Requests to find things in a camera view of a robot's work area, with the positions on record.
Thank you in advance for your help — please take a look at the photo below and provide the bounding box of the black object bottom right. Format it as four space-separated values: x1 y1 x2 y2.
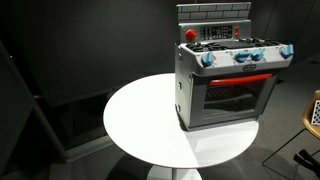
293 149 320 178

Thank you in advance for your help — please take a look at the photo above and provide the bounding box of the grey toy stove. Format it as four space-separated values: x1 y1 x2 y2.
175 2 294 131

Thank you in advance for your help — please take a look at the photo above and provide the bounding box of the red oven door handle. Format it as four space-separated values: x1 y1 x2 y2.
208 73 272 86

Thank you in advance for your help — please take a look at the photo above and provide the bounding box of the blue far left knob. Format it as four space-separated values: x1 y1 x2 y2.
201 52 215 67

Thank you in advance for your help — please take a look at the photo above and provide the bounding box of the white round table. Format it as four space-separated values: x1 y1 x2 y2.
103 73 259 180

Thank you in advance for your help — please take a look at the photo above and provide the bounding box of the checkerboard calibration card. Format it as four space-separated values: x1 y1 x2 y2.
311 100 320 126

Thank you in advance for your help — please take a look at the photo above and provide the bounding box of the blue far right knob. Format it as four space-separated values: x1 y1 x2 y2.
280 44 294 59

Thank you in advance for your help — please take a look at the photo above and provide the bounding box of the red round stove knob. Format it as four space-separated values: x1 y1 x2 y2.
185 29 197 41

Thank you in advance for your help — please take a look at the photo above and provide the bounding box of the blue knob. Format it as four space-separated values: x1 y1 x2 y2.
250 49 264 61
201 52 215 67
234 51 250 63
280 44 294 59

